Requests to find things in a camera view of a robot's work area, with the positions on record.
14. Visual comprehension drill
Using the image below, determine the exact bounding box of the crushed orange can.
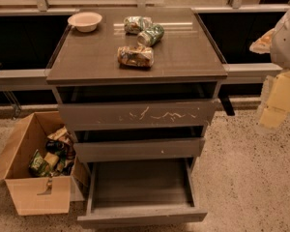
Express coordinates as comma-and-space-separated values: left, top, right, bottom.
117, 46, 154, 68

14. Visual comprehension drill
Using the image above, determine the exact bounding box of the grey middle drawer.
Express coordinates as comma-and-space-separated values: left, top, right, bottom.
74, 138, 205, 162

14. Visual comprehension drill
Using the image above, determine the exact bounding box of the yellow snack packet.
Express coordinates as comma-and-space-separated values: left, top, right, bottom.
44, 153, 59, 169

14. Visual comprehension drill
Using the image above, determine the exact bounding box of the green soda can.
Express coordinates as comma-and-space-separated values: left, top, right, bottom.
137, 24, 164, 47

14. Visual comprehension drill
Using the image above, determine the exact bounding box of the grey top drawer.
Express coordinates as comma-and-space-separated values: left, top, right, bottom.
58, 100, 217, 131

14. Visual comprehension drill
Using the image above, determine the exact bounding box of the grey open bottom drawer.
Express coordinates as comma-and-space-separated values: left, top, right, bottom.
77, 159, 207, 229

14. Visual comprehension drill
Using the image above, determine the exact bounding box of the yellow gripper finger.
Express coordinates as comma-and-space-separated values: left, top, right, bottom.
258, 71, 290, 129
249, 29, 275, 54

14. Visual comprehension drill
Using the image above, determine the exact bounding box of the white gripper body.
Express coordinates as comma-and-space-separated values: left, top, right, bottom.
270, 8, 290, 69

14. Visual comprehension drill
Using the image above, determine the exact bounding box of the cardboard box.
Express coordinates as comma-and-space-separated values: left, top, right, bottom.
0, 111, 90, 216

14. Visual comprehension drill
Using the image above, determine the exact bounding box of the grey drawer cabinet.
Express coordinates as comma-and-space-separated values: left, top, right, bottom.
45, 6, 229, 166

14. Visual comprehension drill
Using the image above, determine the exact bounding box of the dark can in box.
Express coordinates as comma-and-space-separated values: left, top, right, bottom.
45, 140, 65, 152

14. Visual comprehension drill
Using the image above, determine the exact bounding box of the white bowl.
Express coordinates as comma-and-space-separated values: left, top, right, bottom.
68, 12, 102, 33

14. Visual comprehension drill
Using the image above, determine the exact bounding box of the green snack bag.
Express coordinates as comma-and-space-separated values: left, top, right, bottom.
28, 151, 51, 177

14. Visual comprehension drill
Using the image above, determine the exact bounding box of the crushed green white can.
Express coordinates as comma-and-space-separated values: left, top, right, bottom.
124, 16, 153, 35

